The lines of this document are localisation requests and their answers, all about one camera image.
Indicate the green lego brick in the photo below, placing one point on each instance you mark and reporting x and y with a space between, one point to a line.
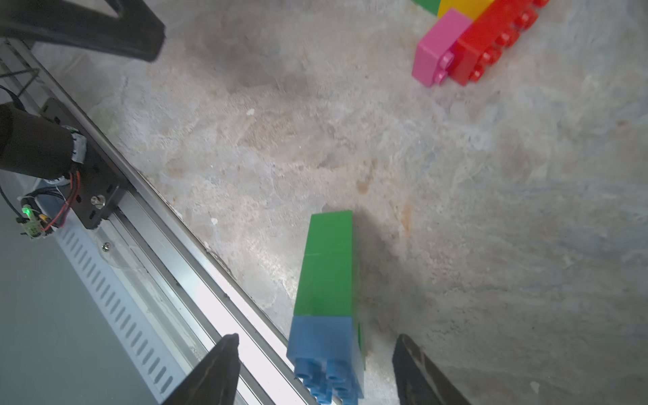
360 339
330 234
431 6
326 286

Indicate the pink lego brick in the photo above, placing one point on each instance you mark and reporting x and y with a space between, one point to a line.
434 56

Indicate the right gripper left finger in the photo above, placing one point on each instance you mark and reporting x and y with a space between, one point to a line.
214 380

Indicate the left circuit board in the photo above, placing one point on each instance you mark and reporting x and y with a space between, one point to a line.
35 224

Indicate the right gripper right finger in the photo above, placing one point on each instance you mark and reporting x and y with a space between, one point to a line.
419 380

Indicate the yellow lego brick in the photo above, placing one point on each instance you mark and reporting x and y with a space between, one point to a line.
469 8

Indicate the aluminium mounting rail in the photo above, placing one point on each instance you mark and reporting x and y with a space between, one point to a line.
167 299

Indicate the blue lego brick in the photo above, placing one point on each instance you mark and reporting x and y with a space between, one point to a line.
327 357

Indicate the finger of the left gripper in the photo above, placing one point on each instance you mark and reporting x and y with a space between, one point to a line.
135 31

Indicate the red lego brick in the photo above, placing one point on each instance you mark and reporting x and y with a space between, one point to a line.
482 44

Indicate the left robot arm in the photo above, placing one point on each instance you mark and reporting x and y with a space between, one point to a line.
31 145

